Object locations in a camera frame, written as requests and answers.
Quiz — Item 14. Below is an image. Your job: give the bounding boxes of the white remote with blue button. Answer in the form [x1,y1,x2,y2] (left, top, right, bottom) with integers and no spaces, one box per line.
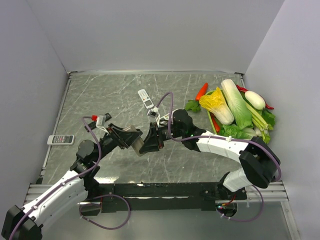
[123,124,144,157]

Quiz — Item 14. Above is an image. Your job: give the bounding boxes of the celery stalks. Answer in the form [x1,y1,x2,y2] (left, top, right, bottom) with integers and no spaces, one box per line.
[245,102,276,131]

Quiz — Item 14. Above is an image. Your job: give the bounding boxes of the green napa cabbage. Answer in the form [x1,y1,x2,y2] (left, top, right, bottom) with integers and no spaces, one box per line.
[221,79,253,130]

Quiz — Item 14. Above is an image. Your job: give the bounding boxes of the red chili pepper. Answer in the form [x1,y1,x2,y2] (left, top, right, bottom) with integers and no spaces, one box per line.
[236,84,275,110]

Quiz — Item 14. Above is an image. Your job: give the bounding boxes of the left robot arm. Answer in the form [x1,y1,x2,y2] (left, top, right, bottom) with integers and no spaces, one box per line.
[1,124,143,240]

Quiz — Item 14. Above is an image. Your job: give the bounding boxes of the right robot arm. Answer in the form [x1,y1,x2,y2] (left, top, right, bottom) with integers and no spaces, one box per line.
[139,109,281,199]

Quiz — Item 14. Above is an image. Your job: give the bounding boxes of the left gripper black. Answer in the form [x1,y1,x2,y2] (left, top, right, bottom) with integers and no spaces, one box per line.
[92,123,143,163]

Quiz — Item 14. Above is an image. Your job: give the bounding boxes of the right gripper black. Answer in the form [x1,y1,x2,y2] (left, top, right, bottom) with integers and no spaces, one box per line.
[139,121,185,154]

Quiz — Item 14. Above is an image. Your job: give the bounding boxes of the green leaf by carrot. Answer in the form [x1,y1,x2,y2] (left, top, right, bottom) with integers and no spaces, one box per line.
[184,100,201,113]

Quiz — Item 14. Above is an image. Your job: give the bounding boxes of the white eggplant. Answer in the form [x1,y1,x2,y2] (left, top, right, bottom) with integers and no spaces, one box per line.
[244,90,266,110]

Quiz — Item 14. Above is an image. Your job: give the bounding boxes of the white remote far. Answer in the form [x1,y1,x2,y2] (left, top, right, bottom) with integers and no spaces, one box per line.
[138,89,154,109]

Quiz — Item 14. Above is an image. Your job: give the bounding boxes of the white remote middle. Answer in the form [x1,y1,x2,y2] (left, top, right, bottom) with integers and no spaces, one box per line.
[159,113,170,126]

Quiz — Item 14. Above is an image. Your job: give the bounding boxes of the white grey remote left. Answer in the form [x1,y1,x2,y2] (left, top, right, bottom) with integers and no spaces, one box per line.
[47,135,75,146]

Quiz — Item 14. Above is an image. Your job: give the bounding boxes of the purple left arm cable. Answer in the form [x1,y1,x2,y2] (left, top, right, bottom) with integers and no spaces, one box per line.
[9,115,102,240]

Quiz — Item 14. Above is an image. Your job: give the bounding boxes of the yellow napa cabbage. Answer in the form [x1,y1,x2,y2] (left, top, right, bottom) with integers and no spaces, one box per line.
[199,87,235,125]

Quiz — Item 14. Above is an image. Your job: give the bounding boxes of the red pepper in tray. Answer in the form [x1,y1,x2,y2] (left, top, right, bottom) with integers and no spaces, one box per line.
[210,113,221,134]

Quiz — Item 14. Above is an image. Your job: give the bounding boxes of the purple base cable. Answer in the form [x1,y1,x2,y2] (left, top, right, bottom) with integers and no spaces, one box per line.
[79,193,131,230]

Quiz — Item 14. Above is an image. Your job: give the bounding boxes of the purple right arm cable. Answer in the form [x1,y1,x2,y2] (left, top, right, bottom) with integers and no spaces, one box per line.
[156,91,282,183]

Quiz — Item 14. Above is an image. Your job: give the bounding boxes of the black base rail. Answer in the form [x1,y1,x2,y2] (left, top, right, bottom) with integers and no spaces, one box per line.
[86,182,247,213]

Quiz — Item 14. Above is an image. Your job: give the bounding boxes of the black remote control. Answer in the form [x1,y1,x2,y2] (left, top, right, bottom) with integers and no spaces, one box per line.
[84,113,112,132]

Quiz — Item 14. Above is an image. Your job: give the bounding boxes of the bok choy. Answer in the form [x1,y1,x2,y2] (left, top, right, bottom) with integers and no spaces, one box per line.
[243,127,271,144]

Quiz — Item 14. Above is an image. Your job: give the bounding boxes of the green plastic tray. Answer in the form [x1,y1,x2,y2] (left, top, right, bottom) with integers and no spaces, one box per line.
[205,89,266,141]

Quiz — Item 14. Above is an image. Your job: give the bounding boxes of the orange carrot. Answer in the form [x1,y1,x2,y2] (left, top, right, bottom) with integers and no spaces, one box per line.
[195,82,209,101]

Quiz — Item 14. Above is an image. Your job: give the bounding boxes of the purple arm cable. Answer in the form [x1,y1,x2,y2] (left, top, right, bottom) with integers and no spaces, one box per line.
[156,91,282,183]
[9,115,102,240]

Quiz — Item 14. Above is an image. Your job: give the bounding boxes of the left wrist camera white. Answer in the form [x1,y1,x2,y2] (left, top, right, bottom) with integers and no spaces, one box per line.
[91,114,106,131]

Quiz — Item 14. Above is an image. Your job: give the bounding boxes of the green lettuce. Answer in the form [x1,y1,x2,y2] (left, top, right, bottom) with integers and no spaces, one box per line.
[218,124,253,140]

